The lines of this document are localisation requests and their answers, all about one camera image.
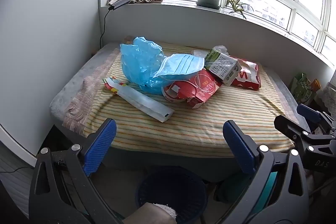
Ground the pink woven towel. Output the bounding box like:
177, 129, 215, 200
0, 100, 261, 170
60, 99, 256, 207
63, 42, 132, 132

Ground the striped yellow blanket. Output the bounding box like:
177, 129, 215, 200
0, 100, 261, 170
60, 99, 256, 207
81, 40, 294, 157

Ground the clear plastic wrapper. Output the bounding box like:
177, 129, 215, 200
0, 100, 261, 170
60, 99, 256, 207
193, 49, 212, 57

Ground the green snack bag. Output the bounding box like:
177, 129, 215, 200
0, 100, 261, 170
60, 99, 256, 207
291, 73, 315, 106

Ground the black hair straightener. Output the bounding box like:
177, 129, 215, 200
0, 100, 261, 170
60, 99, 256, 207
108, 0, 137, 10

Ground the white lace cloth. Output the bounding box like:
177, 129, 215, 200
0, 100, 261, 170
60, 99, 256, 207
319, 82, 336, 114

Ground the orange snack bag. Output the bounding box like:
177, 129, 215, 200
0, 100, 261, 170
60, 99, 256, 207
310, 79, 321, 93

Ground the red cardboard carton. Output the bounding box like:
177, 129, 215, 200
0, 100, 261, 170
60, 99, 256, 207
164, 68, 223, 109

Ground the white paper wrapper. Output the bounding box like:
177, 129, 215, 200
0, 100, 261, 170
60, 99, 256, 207
103, 77, 175, 123

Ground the black straightener cable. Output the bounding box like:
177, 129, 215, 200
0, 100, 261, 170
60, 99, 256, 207
99, 9, 111, 50

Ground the dark blue mesh waste basket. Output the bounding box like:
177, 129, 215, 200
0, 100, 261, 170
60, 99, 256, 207
135, 166, 208, 224

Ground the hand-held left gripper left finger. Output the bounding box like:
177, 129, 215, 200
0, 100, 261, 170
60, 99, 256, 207
29, 118, 124, 224

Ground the red and white paper bag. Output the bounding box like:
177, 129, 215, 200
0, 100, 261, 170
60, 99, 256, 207
231, 56, 262, 90

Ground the white and green milk carton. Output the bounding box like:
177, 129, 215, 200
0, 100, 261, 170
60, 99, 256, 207
204, 48, 242, 86

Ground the brown fuzzy slipper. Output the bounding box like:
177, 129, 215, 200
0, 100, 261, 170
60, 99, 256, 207
123, 202, 177, 224

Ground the blue face mask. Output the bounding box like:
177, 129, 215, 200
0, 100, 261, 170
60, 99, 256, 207
152, 54, 205, 81

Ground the black floor cable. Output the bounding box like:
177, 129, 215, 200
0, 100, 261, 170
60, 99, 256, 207
0, 167, 36, 174

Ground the blue plastic bag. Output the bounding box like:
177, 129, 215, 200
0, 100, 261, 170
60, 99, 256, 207
120, 36, 168, 95

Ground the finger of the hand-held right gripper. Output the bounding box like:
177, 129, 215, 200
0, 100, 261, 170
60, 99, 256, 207
274, 115, 319, 147
297, 104, 336, 132

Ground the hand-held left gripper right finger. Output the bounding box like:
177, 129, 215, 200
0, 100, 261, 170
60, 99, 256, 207
223, 120, 310, 224

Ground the white cabinet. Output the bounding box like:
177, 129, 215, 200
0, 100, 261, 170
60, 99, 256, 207
0, 0, 103, 161

